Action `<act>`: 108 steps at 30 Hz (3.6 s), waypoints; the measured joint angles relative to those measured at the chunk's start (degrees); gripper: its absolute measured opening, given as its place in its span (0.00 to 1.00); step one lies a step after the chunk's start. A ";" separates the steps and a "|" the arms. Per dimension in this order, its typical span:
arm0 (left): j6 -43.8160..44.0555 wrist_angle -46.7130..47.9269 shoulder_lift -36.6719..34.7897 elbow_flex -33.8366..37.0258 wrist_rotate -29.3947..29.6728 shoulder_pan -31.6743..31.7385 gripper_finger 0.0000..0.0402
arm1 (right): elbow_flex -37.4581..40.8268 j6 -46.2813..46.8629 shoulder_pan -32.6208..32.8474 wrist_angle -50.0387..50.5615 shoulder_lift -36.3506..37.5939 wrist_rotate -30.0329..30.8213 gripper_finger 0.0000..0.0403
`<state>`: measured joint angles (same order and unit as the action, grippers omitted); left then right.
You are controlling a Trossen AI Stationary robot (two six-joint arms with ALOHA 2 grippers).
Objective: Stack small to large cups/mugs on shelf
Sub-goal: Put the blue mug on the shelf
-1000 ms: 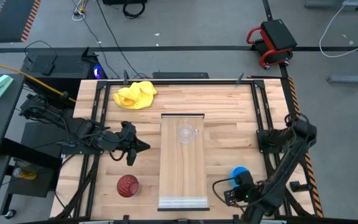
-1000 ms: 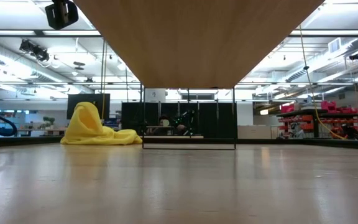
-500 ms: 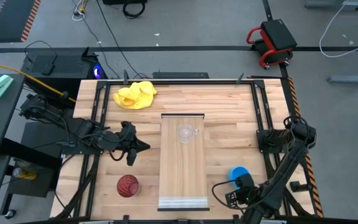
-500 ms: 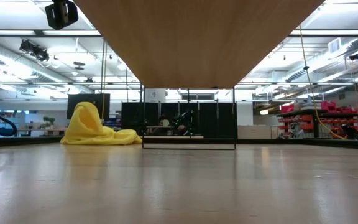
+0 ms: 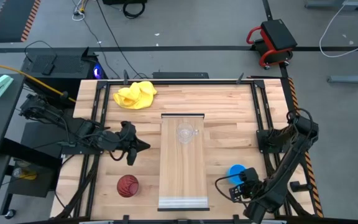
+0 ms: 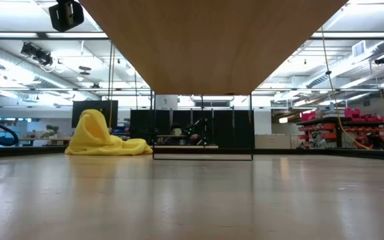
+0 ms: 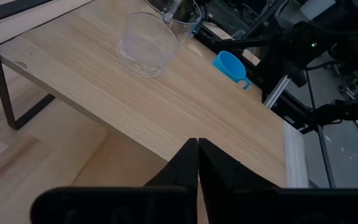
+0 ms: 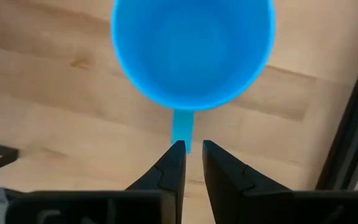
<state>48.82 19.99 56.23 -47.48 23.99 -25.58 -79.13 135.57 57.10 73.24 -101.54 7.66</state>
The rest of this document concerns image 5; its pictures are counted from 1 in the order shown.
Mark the black computer tower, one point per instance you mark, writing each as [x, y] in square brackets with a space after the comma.
[64, 63]

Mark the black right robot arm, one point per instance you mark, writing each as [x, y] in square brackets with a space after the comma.
[291, 155]

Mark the yellow bottle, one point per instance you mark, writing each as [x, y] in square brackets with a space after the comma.
[26, 174]

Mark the black orange-striped floor mat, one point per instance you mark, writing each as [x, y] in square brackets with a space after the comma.
[11, 18]

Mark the clear glass mug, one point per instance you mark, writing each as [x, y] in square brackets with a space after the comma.
[184, 132]

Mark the blue cup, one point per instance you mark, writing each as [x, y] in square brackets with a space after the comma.
[234, 174]

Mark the orange black hazard strip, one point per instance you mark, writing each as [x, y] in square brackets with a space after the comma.
[291, 90]

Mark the black clamp knob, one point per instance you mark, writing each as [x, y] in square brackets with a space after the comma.
[298, 186]

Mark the red and black roller stool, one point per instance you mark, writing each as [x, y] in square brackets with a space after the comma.
[275, 37]

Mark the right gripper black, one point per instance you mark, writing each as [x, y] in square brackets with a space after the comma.
[250, 183]

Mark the wooden shelf with black legs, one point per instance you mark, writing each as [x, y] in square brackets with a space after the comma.
[182, 174]

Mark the black diagonal frame strut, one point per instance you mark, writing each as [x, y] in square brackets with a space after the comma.
[79, 189]

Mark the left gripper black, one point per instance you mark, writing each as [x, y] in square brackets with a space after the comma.
[128, 133]

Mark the small black box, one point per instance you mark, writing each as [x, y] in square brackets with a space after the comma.
[48, 69]

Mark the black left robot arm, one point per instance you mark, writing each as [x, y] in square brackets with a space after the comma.
[82, 127]

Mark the black equipment cart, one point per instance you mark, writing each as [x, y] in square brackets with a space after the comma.
[33, 186]

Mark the red translucent cup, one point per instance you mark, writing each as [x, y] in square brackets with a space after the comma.
[127, 186]

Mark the black clamp bracket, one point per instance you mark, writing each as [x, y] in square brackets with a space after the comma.
[240, 78]

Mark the yellow cloth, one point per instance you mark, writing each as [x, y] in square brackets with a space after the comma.
[135, 96]

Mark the black power strip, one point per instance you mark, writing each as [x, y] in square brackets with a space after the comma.
[180, 75]

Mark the black aluminium table frame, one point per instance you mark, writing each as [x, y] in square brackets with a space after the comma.
[197, 82]

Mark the grey desk foot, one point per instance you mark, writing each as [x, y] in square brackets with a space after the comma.
[337, 3]
[353, 77]

